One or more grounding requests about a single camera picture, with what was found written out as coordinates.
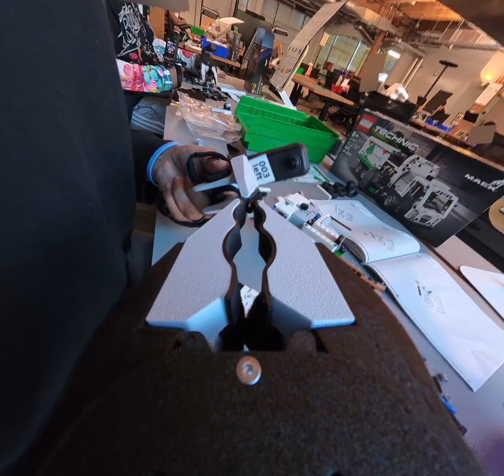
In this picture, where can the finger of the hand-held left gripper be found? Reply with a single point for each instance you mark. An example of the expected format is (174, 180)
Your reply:
(242, 173)
(249, 192)

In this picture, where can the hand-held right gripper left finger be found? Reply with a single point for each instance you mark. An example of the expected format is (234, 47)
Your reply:
(189, 287)

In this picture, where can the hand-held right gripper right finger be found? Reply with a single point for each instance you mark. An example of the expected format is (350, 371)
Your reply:
(307, 287)

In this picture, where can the small black lego pin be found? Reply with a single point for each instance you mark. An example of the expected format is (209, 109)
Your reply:
(249, 207)

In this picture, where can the another person's forearm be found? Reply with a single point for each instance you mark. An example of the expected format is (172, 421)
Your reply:
(145, 78)

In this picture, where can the person's left forearm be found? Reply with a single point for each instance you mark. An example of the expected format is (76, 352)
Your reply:
(139, 165)

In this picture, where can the pile of black lego tires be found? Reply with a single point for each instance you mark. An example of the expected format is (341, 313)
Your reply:
(340, 189)

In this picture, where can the pile of black lego parts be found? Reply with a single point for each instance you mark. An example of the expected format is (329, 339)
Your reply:
(204, 90)

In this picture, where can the black lego set box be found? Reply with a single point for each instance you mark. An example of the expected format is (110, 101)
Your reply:
(417, 177)

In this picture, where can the pile of dark lego pins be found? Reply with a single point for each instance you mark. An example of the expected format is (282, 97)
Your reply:
(449, 403)

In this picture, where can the person's left hand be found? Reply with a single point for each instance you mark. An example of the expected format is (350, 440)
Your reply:
(177, 185)

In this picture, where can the green printed sticker sheet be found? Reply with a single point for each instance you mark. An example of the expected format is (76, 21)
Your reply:
(317, 175)

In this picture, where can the green plastic bin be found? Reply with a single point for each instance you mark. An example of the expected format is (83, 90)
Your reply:
(283, 130)

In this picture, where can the clear plastic bag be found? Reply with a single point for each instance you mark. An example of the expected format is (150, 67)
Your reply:
(208, 118)

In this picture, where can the wooden background table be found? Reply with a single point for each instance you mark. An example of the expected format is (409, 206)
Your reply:
(323, 90)

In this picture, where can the blue wristband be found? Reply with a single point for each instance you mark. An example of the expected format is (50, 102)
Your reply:
(151, 165)

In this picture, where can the dark blue standing banner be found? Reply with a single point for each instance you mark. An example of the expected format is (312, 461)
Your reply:
(258, 63)

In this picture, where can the black storage box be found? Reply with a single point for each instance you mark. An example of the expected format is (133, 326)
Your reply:
(389, 108)

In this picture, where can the white standing poster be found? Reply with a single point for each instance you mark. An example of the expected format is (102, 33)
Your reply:
(303, 47)

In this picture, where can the open instruction booklet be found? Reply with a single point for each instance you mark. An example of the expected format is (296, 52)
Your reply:
(425, 287)

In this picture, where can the blue plastic bin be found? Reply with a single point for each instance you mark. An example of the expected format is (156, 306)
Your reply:
(214, 49)

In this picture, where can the black floor lamp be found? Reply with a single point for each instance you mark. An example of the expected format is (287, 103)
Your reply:
(443, 78)
(204, 0)

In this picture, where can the instruction sign on stand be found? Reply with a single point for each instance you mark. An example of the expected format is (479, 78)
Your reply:
(486, 291)

